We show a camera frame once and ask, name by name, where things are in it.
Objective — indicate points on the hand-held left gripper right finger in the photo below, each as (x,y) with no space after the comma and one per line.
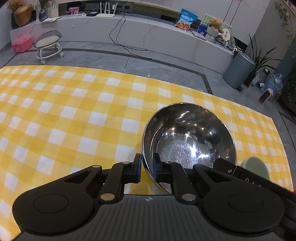
(156,169)

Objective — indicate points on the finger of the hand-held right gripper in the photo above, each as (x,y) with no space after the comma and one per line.
(223,165)

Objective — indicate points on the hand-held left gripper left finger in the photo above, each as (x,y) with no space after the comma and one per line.
(138,169)

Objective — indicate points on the stainless steel bowl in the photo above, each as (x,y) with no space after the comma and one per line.
(185,129)

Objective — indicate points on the green ceramic bowl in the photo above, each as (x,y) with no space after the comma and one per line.
(255,165)

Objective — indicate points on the small beige heater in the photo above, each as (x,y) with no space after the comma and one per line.
(266,96)

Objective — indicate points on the yellow checked tablecloth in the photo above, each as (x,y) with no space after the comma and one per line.
(69,115)

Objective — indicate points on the green bushy plants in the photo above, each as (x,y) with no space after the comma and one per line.
(289,95)

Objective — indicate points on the grey trash bin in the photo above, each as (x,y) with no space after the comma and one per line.
(238,71)

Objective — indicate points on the blue water jug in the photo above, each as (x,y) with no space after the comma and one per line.
(275,84)

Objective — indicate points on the tall potted plant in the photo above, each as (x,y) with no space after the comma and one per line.
(256,60)

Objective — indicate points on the decorative display plate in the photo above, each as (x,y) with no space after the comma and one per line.
(231,42)

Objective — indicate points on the white round hand fan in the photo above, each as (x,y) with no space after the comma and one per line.
(226,35)

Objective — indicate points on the marble television cabinet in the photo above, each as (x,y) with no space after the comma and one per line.
(161,39)

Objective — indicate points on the flat white box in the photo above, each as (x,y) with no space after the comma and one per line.
(198,34)

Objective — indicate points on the green picture board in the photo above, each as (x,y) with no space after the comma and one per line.
(225,25)

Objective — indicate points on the brown teddy bear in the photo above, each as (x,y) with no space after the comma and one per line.
(215,23)

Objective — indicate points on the blue snack bag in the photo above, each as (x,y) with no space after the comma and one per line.
(186,20)

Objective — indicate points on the white rolling stool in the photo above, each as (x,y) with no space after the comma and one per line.
(47,42)

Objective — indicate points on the white router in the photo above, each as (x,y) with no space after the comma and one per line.
(106,15)

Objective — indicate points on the hanging vine plant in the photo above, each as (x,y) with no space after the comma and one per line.
(285,16)

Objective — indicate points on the flat black box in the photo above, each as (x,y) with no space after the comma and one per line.
(92,14)

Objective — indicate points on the pink photo card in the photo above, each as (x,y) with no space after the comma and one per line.
(74,10)

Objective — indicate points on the pink storage box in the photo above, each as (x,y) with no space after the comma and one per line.
(21,44)

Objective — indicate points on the loose papers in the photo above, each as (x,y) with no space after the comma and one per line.
(51,19)

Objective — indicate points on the blue glass vase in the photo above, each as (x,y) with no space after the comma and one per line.
(43,15)

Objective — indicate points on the green leafy plant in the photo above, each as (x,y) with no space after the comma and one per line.
(46,2)

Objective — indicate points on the golden vase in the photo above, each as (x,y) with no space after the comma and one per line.
(23,15)

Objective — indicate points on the dried flowers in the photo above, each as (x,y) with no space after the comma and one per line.
(15,3)

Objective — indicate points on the wall socket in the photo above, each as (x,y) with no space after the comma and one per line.
(266,70)

